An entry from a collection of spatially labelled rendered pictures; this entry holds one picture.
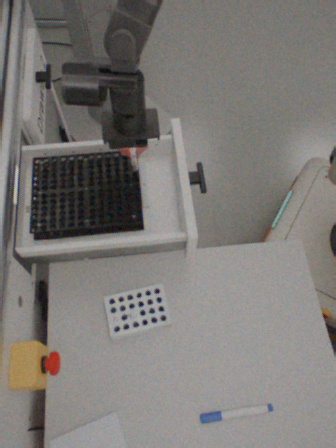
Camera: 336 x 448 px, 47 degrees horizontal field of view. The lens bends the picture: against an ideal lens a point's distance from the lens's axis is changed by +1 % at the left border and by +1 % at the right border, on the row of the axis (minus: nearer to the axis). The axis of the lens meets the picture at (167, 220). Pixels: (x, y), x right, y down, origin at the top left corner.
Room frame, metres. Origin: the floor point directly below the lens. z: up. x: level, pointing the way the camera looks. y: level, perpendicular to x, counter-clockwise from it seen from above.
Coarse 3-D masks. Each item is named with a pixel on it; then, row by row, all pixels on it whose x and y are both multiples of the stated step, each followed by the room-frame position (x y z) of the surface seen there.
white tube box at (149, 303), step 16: (144, 288) 0.23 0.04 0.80; (160, 288) 0.23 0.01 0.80; (112, 304) 0.19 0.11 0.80; (128, 304) 0.19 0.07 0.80; (144, 304) 0.19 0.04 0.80; (160, 304) 0.20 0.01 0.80; (128, 320) 0.16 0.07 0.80; (144, 320) 0.16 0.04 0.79; (160, 320) 0.16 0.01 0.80; (112, 336) 0.13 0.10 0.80; (128, 336) 0.13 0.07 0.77
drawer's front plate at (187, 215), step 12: (180, 132) 0.53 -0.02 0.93; (180, 144) 0.50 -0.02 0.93; (180, 156) 0.47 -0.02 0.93; (180, 168) 0.44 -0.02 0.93; (180, 180) 0.42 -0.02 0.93; (180, 192) 0.40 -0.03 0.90; (180, 204) 0.39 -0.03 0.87; (192, 204) 0.36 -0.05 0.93; (180, 216) 0.38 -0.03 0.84; (192, 216) 0.33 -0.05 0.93; (192, 228) 0.31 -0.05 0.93; (192, 240) 0.29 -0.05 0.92; (192, 252) 0.29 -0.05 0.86
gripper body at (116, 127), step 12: (144, 108) 0.45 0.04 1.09; (156, 108) 0.50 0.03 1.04; (108, 120) 0.47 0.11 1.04; (120, 120) 0.43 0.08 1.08; (132, 120) 0.43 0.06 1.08; (144, 120) 0.45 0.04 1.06; (156, 120) 0.47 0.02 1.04; (108, 132) 0.44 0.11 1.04; (120, 132) 0.44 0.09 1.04; (132, 132) 0.43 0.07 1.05; (144, 132) 0.44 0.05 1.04; (156, 132) 0.44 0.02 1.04
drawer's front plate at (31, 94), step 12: (36, 36) 0.83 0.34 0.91; (36, 48) 0.79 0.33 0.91; (36, 60) 0.76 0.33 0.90; (24, 84) 0.66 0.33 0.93; (36, 84) 0.69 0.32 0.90; (24, 96) 0.62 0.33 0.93; (36, 96) 0.65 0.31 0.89; (24, 108) 0.59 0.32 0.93; (36, 108) 0.62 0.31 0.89; (24, 120) 0.56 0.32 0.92; (36, 120) 0.59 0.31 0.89; (36, 132) 0.56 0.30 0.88; (36, 144) 0.56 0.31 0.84
